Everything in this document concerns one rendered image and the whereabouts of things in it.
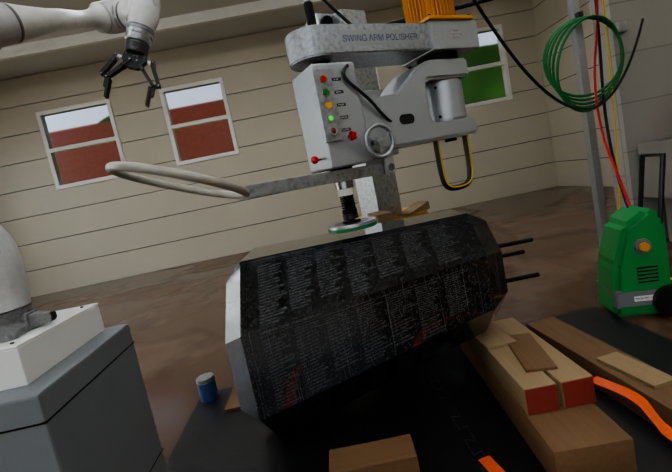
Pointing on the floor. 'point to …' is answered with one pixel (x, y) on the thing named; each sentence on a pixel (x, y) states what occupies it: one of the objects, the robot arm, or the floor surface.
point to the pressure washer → (636, 256)
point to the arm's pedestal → (83, 414)
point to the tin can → (207, 387)
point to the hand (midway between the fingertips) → (127, 99)
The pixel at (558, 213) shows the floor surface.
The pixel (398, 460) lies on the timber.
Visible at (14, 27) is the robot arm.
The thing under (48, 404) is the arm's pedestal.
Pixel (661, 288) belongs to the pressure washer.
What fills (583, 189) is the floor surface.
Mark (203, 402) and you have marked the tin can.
